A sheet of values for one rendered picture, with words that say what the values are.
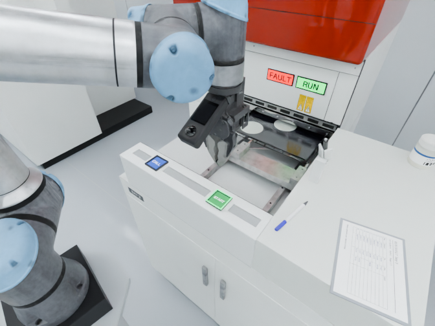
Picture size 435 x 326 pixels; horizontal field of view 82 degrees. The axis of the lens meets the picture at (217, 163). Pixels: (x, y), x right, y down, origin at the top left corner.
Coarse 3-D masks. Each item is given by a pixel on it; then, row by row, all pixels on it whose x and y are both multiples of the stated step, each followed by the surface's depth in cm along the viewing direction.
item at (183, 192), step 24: (144, 144) 91; (144, 168) 82; (168, 168) 82; (144, 192) 91; (168, 192) 78; (192, 192) 74; (192, 216) 77; (216, 216) 68; (240, 216) 68; (264, 216) 67; (216, 240) 75; (240, 240) 67
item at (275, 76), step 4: (268, 72) 104; (272, 72) 103; (276, 72) 102; (280, 72) 101; (268, 76) 105; (272, 76) 104; (276, 76) 103; (280, 76) 102; (284, 76) 101; (288, 76) 100; (292, 76) 99; (276, 80) 104; (280, 80) 103; (284, 80) 102; (288, 80) 101; (292, 80) 100; (288, 84) 102
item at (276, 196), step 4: (300, 164) 100; (304, 164) 101; (296, 168) 98; (280, 188) 90; (284, 188) 90; (276, 192) 89; (280, 192) 89; (284, 192) 92; (276, 196) 87; (280, 196) 89; (272, 200) 86; (276, 200) 86; (268, 204) 84; (272, 204) 84; (264, 208) 83; (268, 208) 83; (272, 208) 86; (268, 212) 83
